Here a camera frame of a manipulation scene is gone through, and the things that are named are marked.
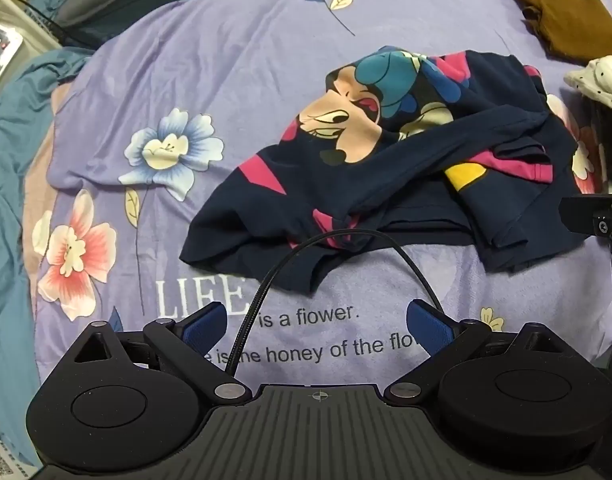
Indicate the white device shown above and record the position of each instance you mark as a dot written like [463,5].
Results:
[1,57]

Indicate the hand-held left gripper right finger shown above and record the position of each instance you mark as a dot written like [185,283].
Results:
[428,329]

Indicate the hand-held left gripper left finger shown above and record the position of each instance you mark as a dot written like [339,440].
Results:
[206,329]

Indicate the white dotted cloth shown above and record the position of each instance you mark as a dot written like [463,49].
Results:
[605,77]

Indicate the teal blanket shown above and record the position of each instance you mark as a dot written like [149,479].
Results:
[6,210]

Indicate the purple floral bedsheet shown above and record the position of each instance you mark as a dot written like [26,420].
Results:
[211,60]

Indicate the beige cloth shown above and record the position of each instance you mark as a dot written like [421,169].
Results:
[36,170]

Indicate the brown garment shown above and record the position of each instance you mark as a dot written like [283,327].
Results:
[570,15]

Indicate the navy cartoon print shirt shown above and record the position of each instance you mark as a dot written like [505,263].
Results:
[385,185]

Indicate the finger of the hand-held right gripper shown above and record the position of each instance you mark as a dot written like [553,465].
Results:
[583,212]

